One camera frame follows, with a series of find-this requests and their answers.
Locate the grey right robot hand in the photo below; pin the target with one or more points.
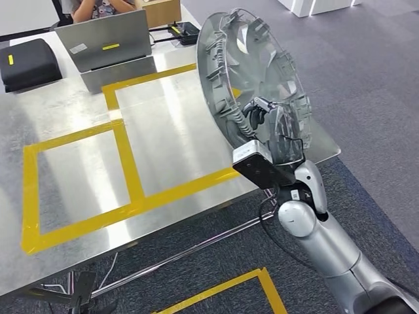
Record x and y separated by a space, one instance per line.
281 134

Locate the grey plastic wheel hubcap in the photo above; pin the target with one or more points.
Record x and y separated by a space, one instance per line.
216 86

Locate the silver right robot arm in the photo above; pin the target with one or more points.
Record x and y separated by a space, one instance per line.
327 247

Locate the yellow workbench tape square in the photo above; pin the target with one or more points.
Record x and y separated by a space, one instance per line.
147 80
29 195

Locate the stainless steel workbench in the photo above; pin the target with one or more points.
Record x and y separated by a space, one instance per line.
81 182

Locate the white platform block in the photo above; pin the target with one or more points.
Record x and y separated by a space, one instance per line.
301 6

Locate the black power adapter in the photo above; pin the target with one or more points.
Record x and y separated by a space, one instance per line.
188 32

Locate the yellow floor tape square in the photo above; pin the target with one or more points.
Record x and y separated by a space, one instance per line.
272 294

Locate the cardboard box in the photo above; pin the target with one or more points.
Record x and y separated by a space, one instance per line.
161 13

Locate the grey laptop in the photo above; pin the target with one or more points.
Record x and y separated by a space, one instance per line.
104 39

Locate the person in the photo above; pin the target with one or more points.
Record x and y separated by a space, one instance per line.
88 11

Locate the black office chair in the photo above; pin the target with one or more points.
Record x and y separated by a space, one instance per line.
63 17

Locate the white desk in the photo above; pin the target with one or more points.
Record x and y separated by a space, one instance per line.
42 35

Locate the black case with yellow sticker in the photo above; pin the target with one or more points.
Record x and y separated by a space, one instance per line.
29 65

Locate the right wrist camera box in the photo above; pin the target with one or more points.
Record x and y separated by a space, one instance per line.
258 167

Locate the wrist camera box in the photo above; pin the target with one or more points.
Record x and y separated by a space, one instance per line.
258 167
81 288

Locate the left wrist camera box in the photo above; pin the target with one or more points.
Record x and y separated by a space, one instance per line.
81 288

